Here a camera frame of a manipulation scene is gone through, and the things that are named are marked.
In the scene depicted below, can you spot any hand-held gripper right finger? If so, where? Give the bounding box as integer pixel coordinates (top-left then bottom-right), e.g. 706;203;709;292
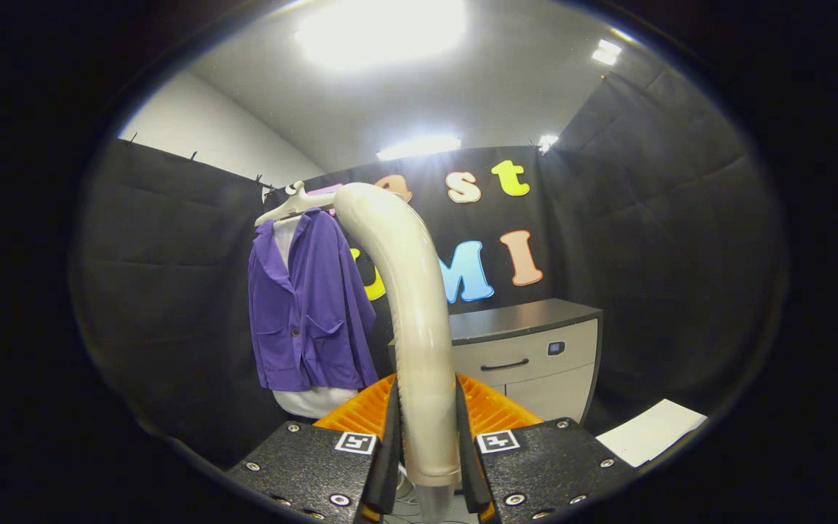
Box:
455;374;636;524

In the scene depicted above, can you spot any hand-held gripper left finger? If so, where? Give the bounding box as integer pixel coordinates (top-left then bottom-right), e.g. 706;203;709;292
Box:
226;374;401;524

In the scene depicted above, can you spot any white garment steamer handle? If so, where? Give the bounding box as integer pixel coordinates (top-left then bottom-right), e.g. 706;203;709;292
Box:
333;182;461;487

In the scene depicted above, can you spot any purple jacket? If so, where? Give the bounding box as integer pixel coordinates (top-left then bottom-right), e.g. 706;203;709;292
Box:
248;209;378;394

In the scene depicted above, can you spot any white clothes hanger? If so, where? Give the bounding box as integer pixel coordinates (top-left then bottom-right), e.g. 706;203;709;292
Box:
255;180;336;228

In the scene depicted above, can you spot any grey cabinet with dark top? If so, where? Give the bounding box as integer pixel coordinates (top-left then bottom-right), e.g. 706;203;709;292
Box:
388;298;604;426

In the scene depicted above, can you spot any white flat board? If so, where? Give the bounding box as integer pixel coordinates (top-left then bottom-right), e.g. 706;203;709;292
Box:
596;398;709;468

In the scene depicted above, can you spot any long ceiling light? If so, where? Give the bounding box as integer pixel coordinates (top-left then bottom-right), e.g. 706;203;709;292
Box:
378;135;462;161

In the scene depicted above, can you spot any large ceiling light panel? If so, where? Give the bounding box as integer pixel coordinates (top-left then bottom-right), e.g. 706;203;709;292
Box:
295;0;467;70

